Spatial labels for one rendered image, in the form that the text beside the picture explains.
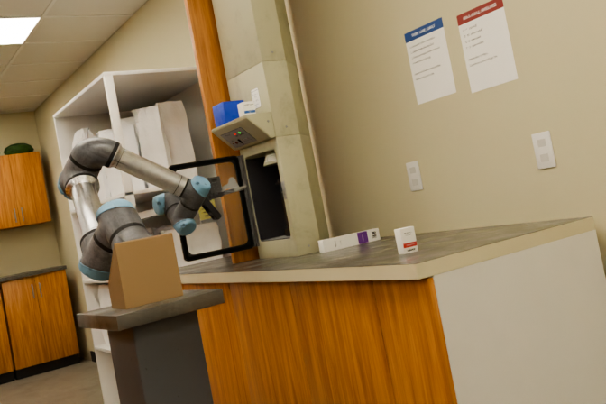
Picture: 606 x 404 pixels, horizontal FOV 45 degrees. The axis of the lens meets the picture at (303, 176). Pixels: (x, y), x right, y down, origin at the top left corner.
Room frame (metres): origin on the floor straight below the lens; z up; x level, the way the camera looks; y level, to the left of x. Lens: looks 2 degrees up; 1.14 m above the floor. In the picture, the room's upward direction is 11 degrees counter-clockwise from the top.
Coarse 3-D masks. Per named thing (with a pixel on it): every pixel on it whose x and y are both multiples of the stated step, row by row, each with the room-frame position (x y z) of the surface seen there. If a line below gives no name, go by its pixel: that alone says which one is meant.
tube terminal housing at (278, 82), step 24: (264, 72) 2.84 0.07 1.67; (288, 72) 2.90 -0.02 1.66; (240, 96) 3.03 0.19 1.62; (264, 96) 2.86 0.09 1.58; (288, 96) 2.89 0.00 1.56; (288, 120) 2.87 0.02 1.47; (264, 144) 2.92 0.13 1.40; (288, 144) 2.86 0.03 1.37; (288, 168) 2.85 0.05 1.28; (312, 168) 3.01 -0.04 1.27; (288, 192) 2.84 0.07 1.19; (312, 192) 2.93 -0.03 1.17; (288, 216) 2.86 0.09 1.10; (312, 216) 2.89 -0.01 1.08; (288, 240) 2.89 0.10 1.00; (312, 240) 2.88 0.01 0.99
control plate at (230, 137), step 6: (228, 132) 2.96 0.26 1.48; (234, 132) 2.93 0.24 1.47; (240, 132) 2.91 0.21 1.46; (246, 132) 2.88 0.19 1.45; (228, 138) 3.01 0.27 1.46; (234, 138) 2.99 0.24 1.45; (240, 138) 2.96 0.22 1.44; (246, 138) 2.93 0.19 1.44; (252, 138) 2.90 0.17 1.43; (234, 144) 3.04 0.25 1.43; (240, 144) 3.01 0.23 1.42
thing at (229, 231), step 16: (192, 176) 3.01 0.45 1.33; (208, 176) 3.04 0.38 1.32; (224, 176) 3.06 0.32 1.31; (224, 208) 3.05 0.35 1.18; (240, 208) 3.08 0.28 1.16; (208, 224) 3.02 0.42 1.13; (224, 224) 3.05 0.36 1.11; (240, 224) 3.07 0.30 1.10; (192, 240) 2.99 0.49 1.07; (208, 240) 3.02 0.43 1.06; (224, 240) 3.04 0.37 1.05; (240, 240) 3.07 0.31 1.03
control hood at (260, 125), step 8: (240, 120) 2.82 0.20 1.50; (248, 120) 2.79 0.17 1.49; (256, 120) 2.80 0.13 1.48; (264, 120) 2.82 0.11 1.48; (216, 128) 3.00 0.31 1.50; (224, 128) 2.96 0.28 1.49; (232, 128) 2.92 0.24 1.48; (248, 128) 2.85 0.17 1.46; (256, 128) 2.82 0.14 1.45; (264, 128) 2.82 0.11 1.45; (272, 128) 2.83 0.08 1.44; (256, 136) 2.88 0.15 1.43; (264, 136) 2.84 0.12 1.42; (272, 136) 2.83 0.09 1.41; (248, 144) 2.98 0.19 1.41
